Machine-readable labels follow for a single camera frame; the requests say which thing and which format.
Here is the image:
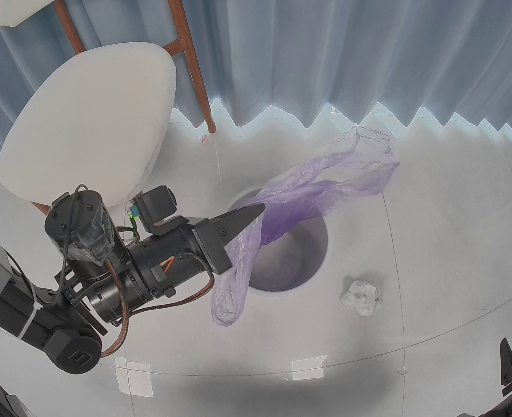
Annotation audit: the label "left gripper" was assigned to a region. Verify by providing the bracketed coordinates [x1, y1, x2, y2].
[127, 217, 233, 299]

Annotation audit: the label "white trash bin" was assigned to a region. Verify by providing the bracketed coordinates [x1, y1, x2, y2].
[227, 186, 329, 297]

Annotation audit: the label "white cushioned wooden chair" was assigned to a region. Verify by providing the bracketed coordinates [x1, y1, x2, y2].
[0, 0, 218, 217]

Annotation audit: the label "white paper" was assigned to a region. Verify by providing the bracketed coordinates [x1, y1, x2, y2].
[340, 279, 381, 318]

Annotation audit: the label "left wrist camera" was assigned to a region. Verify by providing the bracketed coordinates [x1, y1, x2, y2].
[127, 185, 192, 237]

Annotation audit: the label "purple plastic bag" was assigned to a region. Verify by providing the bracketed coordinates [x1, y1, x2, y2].
[211, 125, 401, 327]

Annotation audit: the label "pale blue curtain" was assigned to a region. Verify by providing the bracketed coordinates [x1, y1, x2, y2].
[0, 0, 512, 177]

